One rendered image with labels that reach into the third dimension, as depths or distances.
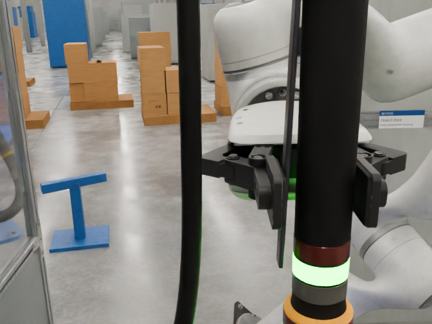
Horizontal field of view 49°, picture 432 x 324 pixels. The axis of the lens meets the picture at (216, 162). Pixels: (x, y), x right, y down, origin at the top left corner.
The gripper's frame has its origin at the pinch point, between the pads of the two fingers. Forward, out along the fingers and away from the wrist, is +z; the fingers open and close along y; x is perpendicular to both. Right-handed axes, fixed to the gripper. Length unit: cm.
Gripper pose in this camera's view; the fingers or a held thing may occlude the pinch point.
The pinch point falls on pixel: (319, 191)
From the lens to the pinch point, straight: 27.9
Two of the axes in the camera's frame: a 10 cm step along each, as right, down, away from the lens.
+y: -10.0, 0.2, 0.0
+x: -0.2, -9.5, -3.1
